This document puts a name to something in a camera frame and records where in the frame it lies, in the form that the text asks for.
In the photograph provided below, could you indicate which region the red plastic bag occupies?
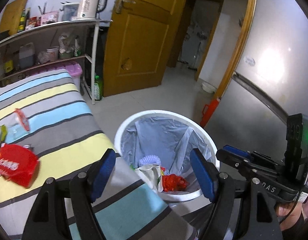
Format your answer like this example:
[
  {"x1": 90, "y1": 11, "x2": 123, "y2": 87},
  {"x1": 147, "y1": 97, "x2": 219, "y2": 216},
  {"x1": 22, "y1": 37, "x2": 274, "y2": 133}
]
[{"x1": 162, "y1": 174, "x2": 189, "y2": 192}]

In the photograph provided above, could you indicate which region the white paper bag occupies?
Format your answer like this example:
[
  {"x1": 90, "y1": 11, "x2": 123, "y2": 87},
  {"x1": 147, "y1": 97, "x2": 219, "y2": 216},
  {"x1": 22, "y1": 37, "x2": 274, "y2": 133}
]
[{"x1": 134, "y1": 164, "x2": 163, "y2": 192}]

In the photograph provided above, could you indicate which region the white foam fruit net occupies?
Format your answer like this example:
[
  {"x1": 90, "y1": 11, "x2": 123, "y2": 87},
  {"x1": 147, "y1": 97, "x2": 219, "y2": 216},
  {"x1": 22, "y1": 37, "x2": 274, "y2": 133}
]
[{"x1": 138, "y1": 155, "x2": 162, "y2": 167}]

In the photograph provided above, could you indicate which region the red noodle packet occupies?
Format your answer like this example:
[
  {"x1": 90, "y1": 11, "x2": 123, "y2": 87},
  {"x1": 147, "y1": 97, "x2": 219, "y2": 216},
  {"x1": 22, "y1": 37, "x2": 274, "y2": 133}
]
[{"x1": 0, "y1": 144, "x2": 39, "y2": 188}]

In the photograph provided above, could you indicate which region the person's right forearm sleeve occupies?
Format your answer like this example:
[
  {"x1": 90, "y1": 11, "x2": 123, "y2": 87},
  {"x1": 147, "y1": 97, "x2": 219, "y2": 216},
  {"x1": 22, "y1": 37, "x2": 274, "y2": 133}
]
[{"x1": 280, "y1": 203, "x2": 308, "y2": 240}]

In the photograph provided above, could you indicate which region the white trash bin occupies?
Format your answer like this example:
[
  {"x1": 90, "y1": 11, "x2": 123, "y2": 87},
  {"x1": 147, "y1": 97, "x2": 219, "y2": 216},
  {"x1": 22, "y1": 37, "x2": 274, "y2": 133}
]
[{"x1": 114, "y1": 110, "x2": 220, "y2": 203}]

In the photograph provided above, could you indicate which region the person's right hand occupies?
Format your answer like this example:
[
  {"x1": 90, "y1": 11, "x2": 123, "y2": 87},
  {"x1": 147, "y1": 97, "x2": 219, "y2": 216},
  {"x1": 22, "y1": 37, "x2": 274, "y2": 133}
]
[{"x1": 275, "y1": 202, "x2": 303, "y2": 231}]

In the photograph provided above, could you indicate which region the grey bin liner bag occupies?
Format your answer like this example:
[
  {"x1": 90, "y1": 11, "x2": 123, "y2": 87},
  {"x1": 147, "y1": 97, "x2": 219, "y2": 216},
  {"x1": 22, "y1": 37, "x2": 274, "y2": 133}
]
[{"x1": 114, "y1": 112, "x2": 216, "y2": 195}]

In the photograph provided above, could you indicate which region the white bowl on floor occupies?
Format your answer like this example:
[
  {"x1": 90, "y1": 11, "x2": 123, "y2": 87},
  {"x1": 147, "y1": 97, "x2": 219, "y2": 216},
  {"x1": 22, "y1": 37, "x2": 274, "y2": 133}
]
[{"x1": 202, "y1": 82, "x2": 217, "y2": 94}]

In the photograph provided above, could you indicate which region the silver refrigerator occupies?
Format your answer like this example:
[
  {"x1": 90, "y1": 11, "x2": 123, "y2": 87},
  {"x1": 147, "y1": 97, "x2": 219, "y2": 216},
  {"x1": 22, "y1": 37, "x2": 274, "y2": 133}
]
[{"x1": 206, "y1": 0, "x2": 308, "y2": 160}]

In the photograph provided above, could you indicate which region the striped tablecloth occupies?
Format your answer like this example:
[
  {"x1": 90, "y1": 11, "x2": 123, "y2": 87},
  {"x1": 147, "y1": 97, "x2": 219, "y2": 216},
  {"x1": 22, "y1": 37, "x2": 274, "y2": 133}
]
[{"x1": 0, "y1": 69, "x2": 197, "y2": 239}]

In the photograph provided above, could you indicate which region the green detergent bottle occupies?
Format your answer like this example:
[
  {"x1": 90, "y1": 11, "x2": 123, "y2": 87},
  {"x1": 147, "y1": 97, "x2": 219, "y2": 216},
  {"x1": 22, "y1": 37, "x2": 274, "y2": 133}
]
[{"x1": 94, "y1": 75, "x2": 103, "y2": 101}]

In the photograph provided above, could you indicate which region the clear plastic cup red rim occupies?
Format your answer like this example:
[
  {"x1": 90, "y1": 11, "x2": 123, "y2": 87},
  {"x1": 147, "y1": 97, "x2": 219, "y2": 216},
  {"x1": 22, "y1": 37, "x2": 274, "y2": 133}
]
[{"x1": 6, "y1": 108, "x2": 30, "y2": 136}]

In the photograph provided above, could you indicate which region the pink storage box lid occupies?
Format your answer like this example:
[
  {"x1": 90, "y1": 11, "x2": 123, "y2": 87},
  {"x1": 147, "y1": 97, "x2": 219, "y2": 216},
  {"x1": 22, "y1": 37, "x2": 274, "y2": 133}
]
[{"x1": 26, "y1": 61, "x2": 83, "y2": 88}]

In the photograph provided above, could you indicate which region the large dark liquid jug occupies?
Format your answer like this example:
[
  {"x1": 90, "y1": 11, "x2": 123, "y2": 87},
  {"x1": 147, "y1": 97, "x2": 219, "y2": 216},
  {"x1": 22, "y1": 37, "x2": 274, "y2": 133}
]
[{"x1": 19, "y1": 42, "x2": 35, "y2": 69}]

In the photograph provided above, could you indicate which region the white metal shelf unit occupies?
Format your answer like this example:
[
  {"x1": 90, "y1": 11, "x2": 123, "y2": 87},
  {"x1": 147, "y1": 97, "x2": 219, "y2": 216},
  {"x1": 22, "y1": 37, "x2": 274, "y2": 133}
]
[{"x1": 0, "y1": 18, "x2": 108, "y2": 103}]

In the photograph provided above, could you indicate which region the yellow-label bottle on shelf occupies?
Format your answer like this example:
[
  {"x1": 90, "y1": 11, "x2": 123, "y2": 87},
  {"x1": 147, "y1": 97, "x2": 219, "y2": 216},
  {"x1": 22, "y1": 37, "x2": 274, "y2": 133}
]
[{"x1": 4, "y1": 54, "x2": 14, "y2": 76}]

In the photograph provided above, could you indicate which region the yellow wooden door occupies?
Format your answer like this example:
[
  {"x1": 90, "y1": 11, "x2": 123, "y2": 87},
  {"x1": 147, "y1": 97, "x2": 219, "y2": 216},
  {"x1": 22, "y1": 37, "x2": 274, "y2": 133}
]
[{"x1": 103, "y1": 0, "x2": 186, "y2": 96}]

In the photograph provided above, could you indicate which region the clear plastic storage container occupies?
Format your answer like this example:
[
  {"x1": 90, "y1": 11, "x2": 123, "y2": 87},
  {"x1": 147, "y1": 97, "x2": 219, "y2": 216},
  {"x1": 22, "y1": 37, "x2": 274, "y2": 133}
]
[{"x1": 60, "y1": 2, "x2": 79, "y2": 21}]

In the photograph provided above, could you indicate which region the pink chopstick holder box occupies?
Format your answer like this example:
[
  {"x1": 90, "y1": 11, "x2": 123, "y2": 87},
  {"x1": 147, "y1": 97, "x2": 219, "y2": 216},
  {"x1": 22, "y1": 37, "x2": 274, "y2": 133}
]
[{"x1": 40, "y1": 10, "x2": 59, "y2": 25}]

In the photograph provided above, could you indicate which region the red-lid sauce jar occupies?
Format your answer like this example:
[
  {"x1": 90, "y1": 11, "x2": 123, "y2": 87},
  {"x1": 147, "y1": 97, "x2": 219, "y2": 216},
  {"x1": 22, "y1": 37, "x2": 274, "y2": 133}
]
[{"x1": 25, "y1": 17, "x2": 38, "y2": 30}]

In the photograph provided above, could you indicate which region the green-label oil bottle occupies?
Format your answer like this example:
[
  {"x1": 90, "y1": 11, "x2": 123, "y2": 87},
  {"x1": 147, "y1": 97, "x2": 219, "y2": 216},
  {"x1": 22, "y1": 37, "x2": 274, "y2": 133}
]
[{"x1": 18, "y1": 9, "x2": 26, "y2": 32}]

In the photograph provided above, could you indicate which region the white electric kettle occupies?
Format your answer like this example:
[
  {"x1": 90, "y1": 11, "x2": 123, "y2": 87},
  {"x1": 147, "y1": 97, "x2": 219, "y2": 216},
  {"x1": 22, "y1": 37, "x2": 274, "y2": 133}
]
[{"x1": 71, "y1": 0, "x2": 108, "y2": 21}]

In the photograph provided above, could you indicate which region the dark sauce bottle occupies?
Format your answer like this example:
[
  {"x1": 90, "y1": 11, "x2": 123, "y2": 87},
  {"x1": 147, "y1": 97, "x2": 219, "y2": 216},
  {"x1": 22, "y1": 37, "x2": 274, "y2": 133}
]
[{"x1": 24, "y1": 7, "x2": 31, "y2": 30}]

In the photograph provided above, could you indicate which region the wooden cutting board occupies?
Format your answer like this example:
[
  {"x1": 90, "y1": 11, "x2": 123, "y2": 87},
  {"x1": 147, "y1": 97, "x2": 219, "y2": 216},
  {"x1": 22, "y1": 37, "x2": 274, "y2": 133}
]
[{"x1": 0, "y1": 0, "x2": 27, "y2": 35}]

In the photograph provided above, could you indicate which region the red dustpan handle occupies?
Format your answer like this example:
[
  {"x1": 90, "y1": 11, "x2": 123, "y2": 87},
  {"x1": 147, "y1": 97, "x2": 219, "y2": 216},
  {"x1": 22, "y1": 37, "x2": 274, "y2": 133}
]
[{"x1": 200, "y1": 98, "x2": 221, "y2": 128}]

